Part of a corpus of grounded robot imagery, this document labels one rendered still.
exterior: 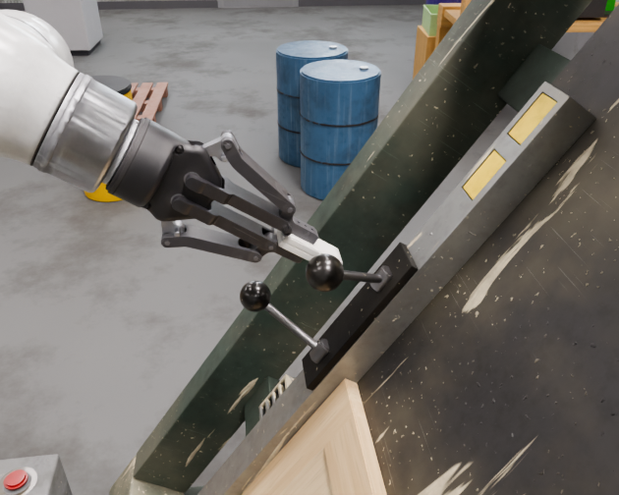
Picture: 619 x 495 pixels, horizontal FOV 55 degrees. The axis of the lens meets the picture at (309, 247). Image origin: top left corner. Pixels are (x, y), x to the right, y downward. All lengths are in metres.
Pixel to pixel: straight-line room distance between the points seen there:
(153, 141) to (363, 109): 3.29
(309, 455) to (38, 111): 0.47
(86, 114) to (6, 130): 0.06
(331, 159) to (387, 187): 3.01
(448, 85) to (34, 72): 0.51
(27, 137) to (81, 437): 2.14
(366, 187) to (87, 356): 2.24
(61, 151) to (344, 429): 0.41
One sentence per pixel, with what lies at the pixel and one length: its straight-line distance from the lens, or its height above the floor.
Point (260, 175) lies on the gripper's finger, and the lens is 0.55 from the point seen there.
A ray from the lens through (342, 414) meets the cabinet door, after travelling 0.69.
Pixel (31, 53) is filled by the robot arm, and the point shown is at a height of 1.74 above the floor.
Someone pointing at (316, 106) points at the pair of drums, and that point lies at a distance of 3.77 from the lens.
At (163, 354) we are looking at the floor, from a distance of 2.84.
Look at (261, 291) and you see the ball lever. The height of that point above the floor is 1.44.
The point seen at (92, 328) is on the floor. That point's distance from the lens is 3.08.
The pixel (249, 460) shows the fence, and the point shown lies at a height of 1.22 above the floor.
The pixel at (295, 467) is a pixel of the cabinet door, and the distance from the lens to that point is 0.75.
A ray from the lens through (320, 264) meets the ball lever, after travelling 0.56.
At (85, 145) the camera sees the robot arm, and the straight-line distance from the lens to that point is 0.51.
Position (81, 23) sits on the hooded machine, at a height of 0.39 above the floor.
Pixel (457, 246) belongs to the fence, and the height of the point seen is 1.53.
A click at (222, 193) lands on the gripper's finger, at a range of 0.55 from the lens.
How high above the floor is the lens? 1.86
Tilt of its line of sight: 32 degrees down
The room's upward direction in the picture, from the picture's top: straight up
